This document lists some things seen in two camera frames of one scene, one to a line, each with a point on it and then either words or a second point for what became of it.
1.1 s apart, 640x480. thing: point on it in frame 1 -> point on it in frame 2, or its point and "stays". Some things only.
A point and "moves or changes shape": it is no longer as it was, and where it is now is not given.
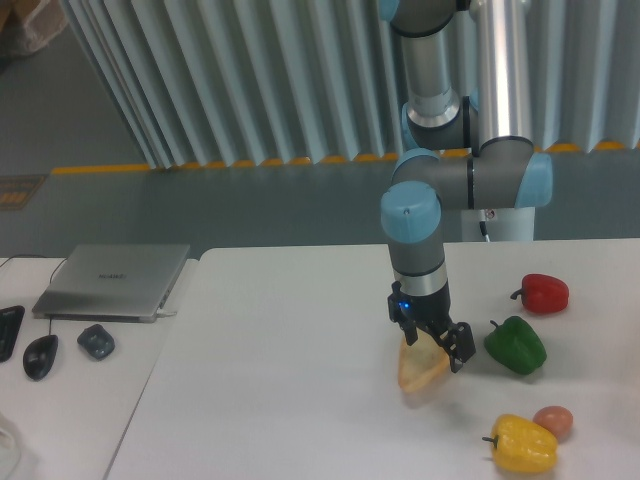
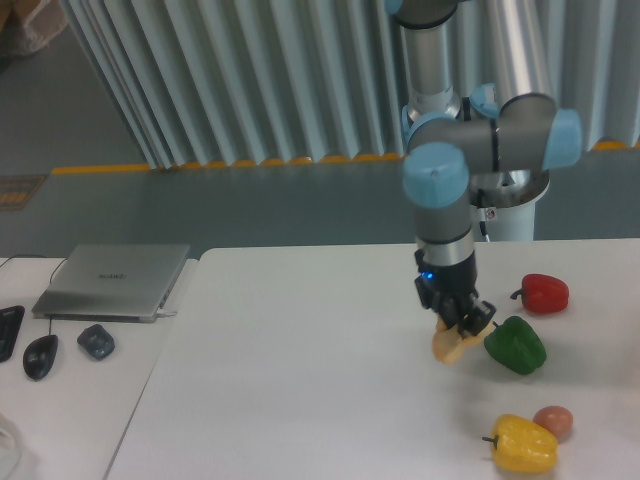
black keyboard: (10, 320) stays
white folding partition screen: (250, 82) stays
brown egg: (557, 418) stays
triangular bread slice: (422, 364) moves or changes shape
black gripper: (411, 310) -> (447, 288)
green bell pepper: (515, 345) stays
